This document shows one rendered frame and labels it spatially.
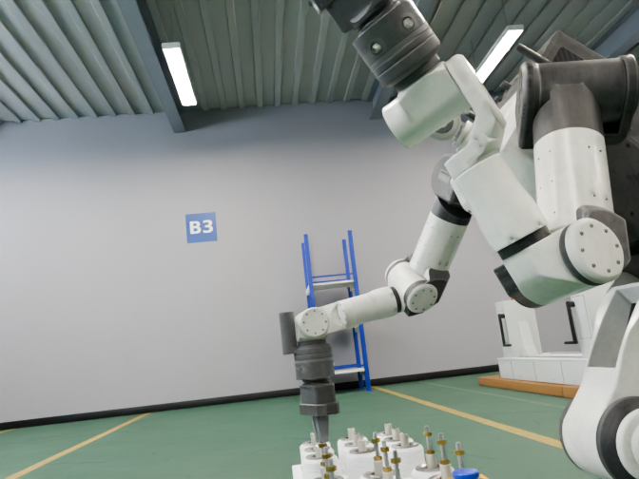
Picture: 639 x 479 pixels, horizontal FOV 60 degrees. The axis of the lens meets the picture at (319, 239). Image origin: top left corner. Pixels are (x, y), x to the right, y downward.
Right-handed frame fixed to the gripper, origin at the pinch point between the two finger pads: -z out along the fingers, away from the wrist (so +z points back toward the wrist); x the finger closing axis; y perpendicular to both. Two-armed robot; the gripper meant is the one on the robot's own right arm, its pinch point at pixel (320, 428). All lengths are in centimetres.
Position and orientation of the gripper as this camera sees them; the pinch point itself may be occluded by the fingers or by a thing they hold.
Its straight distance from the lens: 130.6
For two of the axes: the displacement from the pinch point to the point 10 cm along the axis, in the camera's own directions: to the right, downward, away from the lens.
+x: 4.6, -2.2, -8.6
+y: 8.8, -0.1, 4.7
